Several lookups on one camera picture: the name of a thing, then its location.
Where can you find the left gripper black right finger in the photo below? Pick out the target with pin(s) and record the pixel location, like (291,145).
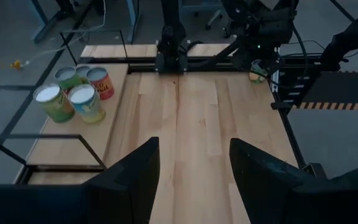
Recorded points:
(275,199)

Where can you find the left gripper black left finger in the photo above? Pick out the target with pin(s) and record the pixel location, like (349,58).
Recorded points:
(120,199)

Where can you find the green yellow label tin can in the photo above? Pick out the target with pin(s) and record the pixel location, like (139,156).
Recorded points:
(256,74)

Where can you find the blue yellow label tin can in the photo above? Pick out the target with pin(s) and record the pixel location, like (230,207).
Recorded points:
(87,105)

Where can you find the red label tin can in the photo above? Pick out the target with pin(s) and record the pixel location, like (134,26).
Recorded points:
(102,84)

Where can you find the tin can with grey lid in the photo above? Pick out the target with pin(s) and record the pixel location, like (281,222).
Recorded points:
(82,70)

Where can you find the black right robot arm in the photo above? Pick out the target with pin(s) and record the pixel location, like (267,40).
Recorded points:
(171,31)

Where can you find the office chair base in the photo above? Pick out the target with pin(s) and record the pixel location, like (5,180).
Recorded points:
(214,18)

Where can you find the black hazard-striped floor mat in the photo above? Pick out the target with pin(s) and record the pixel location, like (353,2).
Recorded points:
(346,90)

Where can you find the blue-grey desk leg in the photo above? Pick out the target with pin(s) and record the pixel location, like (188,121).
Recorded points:
(43,31)
(132,21)

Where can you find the black metal shelf end frame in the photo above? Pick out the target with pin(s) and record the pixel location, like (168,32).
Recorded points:
(67,168)
(92,30)

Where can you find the black diagonal frame brace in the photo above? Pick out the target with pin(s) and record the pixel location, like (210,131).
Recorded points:
(346,37)

